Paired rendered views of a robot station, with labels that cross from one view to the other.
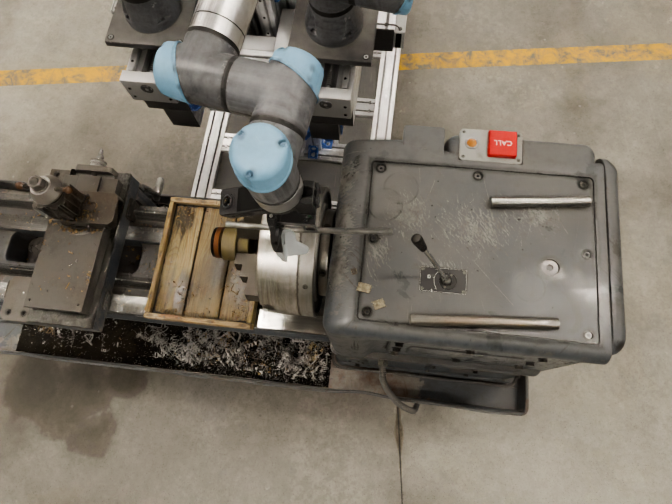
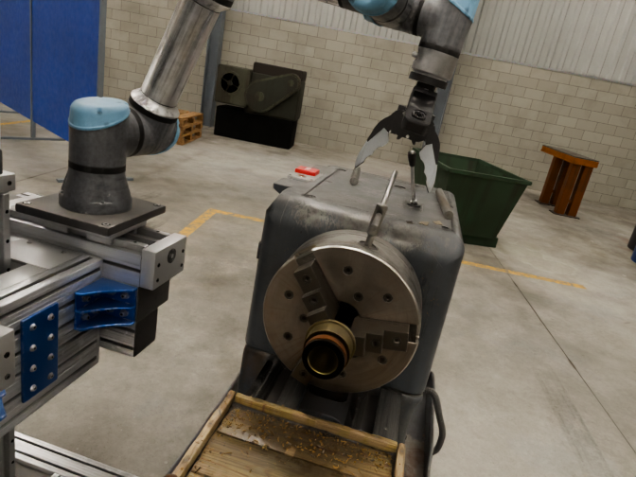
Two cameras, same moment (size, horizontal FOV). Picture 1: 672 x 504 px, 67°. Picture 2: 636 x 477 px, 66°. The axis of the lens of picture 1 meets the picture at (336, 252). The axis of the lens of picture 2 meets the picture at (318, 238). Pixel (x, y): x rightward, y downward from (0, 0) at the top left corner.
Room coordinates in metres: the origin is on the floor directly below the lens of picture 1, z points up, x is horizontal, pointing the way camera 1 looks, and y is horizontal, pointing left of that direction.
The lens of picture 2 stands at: (0.57, 1.00, 1.53)
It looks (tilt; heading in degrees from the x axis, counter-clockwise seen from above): 18 degrees down; 264
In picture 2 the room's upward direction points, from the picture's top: 11 degrees clockwise
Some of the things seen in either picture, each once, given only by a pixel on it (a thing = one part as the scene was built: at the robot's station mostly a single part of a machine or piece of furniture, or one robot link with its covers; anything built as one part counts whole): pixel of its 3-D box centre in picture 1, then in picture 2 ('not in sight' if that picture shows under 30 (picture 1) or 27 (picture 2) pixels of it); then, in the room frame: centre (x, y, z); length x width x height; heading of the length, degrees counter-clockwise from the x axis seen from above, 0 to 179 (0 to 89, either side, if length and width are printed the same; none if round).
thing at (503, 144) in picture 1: (501, 145); (307, 171); (0.50, -0.39, 1.26); 0.06 x 0.06 x 0.02; 75
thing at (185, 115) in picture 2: not in sight; (169, 124); (2.61, -7.81, 0.22); 1.25 x 0.86 x 0.44; 85
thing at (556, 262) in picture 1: (458, 260); (360, 257); (0.31, -0.29, 1.06); 0.59 x 0.48 x 0.39; 75
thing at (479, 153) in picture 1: (488, 151); (304, 183); (0.50, -0.37, 1.23); 0.13 x 0.08 x 0.05; 75
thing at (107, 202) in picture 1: (83, 210); not in sight; (0.64, 0.66, 0.99); 0.20 x 0.10 x 0.05; 75
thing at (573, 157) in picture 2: not in sight; (559, 179); (-4.44, -7.59, 0.50); 1.61 x 0.44 x 1.00; 82
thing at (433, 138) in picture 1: (422, 144); (291, 188); (0.54, -0.23, 1.24); 0.09 x 0.08 x 0.03; 75
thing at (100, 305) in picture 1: (69, 245); not in sight; (0.58, 0.76, 0.90); 0.47 x 0.30 x 0.06; 165
